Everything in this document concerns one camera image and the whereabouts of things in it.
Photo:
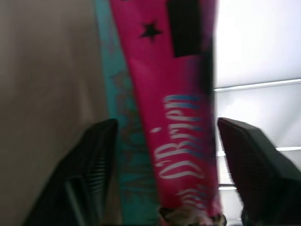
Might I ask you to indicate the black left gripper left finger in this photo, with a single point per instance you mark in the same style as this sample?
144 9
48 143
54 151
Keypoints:
77 174

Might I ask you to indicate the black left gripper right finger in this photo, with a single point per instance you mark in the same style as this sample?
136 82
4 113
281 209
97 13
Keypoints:
258 174

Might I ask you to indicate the pink and teal book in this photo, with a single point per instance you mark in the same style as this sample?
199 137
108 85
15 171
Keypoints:
162 113

